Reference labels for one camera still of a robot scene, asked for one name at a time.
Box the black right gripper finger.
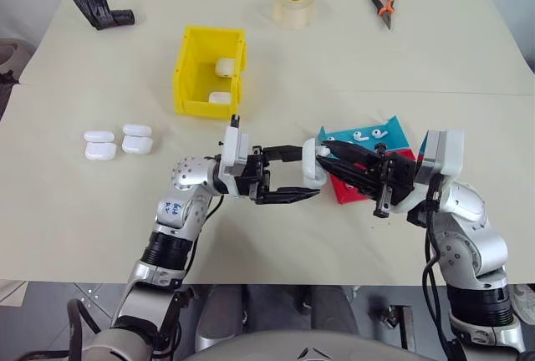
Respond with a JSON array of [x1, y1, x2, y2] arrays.
[[327, 139, 380, 165], [316, 155, 380, 197]]

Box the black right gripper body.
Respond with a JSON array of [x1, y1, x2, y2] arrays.
[[362, 142, 420, 218]]

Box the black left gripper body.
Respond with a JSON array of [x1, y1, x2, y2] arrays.
[[233, 146, 273, 203]]

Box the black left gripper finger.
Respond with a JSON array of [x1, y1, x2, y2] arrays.
[[262, 144, 305, 162], [249, 185, 322, 206]]

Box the yellow plastic bin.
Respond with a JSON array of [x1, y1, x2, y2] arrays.
[[173, 24, 247, 120]]

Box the teal plastic tray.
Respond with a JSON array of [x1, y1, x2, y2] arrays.
[[316, 114, 414, 157]]

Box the clear tape roll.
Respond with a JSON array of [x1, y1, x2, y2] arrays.
[[270, 0, 318, 29]]

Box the orange black pliers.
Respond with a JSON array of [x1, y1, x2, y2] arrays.
[[368, 0, 396, 32]]

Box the grey robot torso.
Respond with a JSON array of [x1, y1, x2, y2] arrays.
[[194, 323, 451, 361]]

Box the grey round object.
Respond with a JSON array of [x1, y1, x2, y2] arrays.
[[0, 37, 37, 72]]

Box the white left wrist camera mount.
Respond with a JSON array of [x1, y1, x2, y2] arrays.
[[217, 114, 254, 190]]

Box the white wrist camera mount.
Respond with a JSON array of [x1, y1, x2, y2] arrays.
[[395, 128, 466, 215], [217, 114, 254, 190]]

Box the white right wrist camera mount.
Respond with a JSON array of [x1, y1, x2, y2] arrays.
[[395, 128, 466, 215]]

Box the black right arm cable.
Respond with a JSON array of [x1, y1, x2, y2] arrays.
[[420, 172, 461, 361]]

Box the black plastic bracket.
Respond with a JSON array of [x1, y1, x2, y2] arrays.
[[69, 0, 136, 31]]

